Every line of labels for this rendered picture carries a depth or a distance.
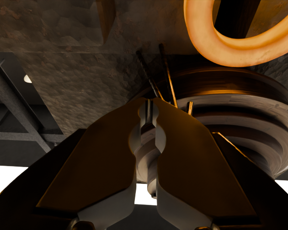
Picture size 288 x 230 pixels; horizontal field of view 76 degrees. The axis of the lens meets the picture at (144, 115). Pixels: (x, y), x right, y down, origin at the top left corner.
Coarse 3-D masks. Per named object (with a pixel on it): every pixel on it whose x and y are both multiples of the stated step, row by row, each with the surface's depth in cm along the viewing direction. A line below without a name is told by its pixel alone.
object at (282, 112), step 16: (192, 80) 36; (208, 80) 35; (224, 80) 34; (240, 80) 35; (256, 80) 36; (144, 96) 40; (176, 96) 33; (192, 96) 32; (208, 96) 31; (224, 96) 31; (240, 96) 31; (256, 96) 31; (272, 96) 32; (272, 112) 33
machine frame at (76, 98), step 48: (0, 0) 31; (144, 0) 30; (240, 0) 36; (0, 48) 38; (48, 48) 37; (96, 48) 37; (144, 48) 36; (192, 48) 35; (48, 96) 56; (96, 96) 55
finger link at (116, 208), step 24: (96, 120) 9; (120, 120) 9; (144, 120) 11; (96, 144) 8; (120, 144) 8; (72, 168) 6; (96, 168) 6; (120, 168) 6; (48, 192) 6; (72, 192) 6; (96, 192) 6; (120, 192) 6; (96, 216) 6; (120, 216) 6
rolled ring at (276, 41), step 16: (192, 0) 22; (208, 0) 22; (192, 16) 24; (208, 16) 24; (192, 32) 25; (208, 32) 25; (272, 32) 27; (208, 48) 27; (224, 48) 27; (240, 48) 27; (256, 48) 27; (272, 48) 27; (224, 64) 29; (240, 64) 29; (256, 64) 29
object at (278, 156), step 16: (192, 112) 34; (208, 112) 33; (224, 112) 33; (240, 112) 33; (256, 112) 33; (144, 128) 39; (208, 128) 34; (224, 128) 34; (240, 128) 34; (256, 128) 34; (272, 128) 34; (144, 144) 41; (240, 144) 35; (256, 144) 35; (272, 144) 36; (144, 160) 43; (272, 160) 39; (144, 176) 50
